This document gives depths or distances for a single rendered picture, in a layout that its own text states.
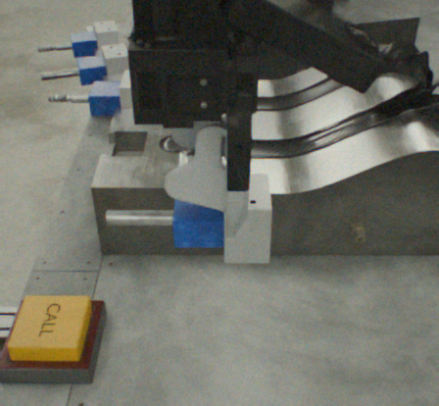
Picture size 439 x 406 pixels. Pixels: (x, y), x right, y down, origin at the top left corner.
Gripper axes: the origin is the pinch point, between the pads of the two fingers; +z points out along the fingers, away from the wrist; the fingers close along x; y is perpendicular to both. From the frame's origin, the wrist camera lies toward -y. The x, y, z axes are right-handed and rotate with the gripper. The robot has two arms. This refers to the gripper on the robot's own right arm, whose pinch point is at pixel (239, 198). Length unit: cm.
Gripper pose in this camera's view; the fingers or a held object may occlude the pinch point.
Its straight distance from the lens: 46.7
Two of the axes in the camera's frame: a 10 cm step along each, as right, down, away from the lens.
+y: -10.0, 0.0, 0.0
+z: 0.0, 8.1, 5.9
